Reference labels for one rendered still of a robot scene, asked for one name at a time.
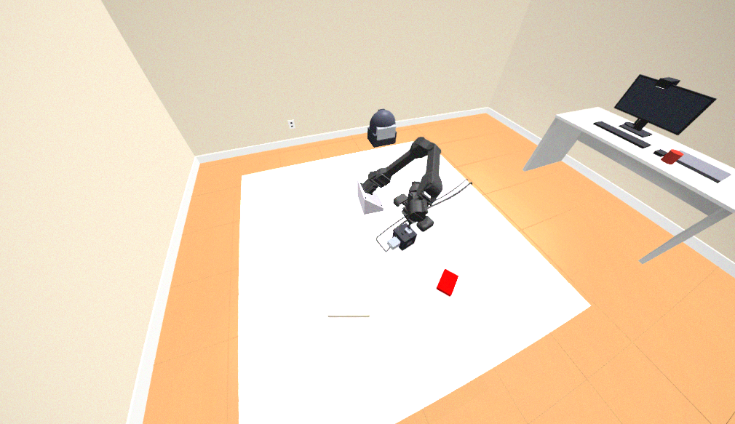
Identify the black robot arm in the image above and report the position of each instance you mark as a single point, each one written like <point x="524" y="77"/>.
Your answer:
<point x="430" y="182"/>

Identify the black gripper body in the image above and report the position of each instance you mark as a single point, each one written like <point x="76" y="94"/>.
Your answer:
<point x="423" y="225"/>

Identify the red rectangular block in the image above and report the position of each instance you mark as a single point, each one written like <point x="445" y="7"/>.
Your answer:
<point x="447" y="282"/>

